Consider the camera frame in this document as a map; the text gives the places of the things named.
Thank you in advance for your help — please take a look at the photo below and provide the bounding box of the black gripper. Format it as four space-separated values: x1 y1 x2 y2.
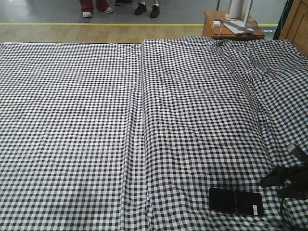
260 144 308 199

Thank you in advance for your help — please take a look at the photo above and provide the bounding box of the black foldable smartphone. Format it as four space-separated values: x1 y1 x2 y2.
208 187 265 217

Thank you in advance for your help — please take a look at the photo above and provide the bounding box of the white desk lamp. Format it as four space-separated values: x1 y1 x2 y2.
223 0 254 35

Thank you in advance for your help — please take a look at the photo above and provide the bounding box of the wooden headboard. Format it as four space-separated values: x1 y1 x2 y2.
279 0 308 57

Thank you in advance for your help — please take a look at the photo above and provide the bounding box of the wooden bedside table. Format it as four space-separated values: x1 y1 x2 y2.
202 11 265 41

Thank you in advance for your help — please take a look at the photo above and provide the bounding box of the white power adapter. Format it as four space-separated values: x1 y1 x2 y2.
212 20 221 28

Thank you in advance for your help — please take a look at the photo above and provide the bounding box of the black white checkered bedsheet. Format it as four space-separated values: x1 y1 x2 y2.
0 36 308 231

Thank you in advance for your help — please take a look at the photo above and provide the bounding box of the person in black shoes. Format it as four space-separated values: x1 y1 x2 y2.
114 0 160 19

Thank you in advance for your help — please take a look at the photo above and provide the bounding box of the person in red trousers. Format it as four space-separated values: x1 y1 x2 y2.
79 0 114 18

